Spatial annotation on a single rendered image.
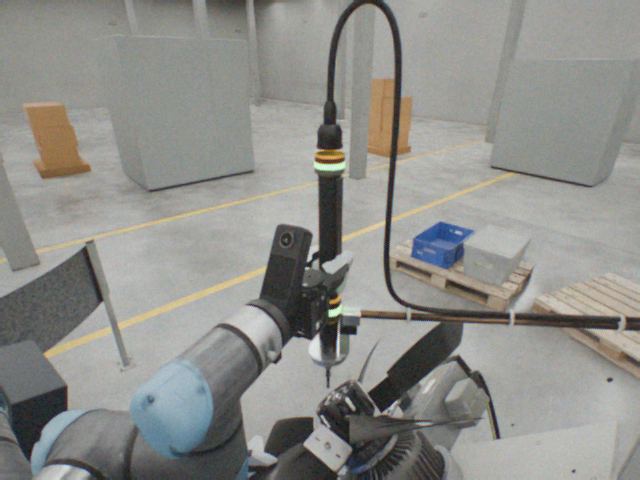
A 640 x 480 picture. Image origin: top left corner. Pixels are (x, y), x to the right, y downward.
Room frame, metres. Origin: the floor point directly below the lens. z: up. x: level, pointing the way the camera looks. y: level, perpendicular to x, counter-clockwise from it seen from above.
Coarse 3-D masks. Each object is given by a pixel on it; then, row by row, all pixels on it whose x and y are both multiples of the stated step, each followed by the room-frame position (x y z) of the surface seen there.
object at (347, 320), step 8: (344, 320) 0.50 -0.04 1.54; (352, 320) 0.50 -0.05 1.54; (344, 328) 0.49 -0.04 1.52; (352, 328) 0.49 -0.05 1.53; (344, 336) 0.50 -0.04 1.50; (312, 344) 0.53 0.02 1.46; (344, 344) 0.50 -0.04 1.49; (312, 352) 0.51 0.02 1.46; (320, 352) 0.51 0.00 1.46; (336, 352) 0.51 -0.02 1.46; (344, 352) 0.50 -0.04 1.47; (320, 360) 0.49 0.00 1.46; (328, 360) 0.49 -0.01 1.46; (336, 360) 0.49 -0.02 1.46
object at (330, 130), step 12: (324, 108) 0.51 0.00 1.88; (336, 108) 0.51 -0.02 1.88; (324, 120) 0.51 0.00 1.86; (336, 120) 0.51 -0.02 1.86; (324, 132) 0.50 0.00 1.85; (336, 132) 0.50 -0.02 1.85; (324, 144) 0.50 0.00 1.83; (336, 144) 0.50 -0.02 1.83; (336, 324) 0.51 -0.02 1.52; (324, 336) 0.50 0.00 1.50; (336, 336) 0.51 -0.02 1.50; (324, 348) 0.50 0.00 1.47
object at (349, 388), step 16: (352, 384) 0.62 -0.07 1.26; (336, 400) 0.58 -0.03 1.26; (352, 400) 0.58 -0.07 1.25; (368, 400) 0.60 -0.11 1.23; (320, 416) 0.58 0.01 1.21; (336, 416) 0.56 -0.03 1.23; (336, 432) 0.55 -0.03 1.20; (352, 448) 0.53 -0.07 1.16; (368, 448) 0.51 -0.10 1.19; (352, 464) 0.50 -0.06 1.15
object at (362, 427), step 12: (360, 420) 0.44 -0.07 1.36; (372, 420) 0.43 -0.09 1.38; (384, 420) 0.42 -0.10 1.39; (396, 420) 0.42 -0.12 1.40; (408, 420) 0.42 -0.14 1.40; (420, 420) 0.42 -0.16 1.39; (456, 420) 0.39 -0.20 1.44; (468, 420) 0.39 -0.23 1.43; (360, 432) 0.38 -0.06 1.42; (372, 432) 0.37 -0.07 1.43; (384, 432) 0.36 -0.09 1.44; (396, 432) 0.36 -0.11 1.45
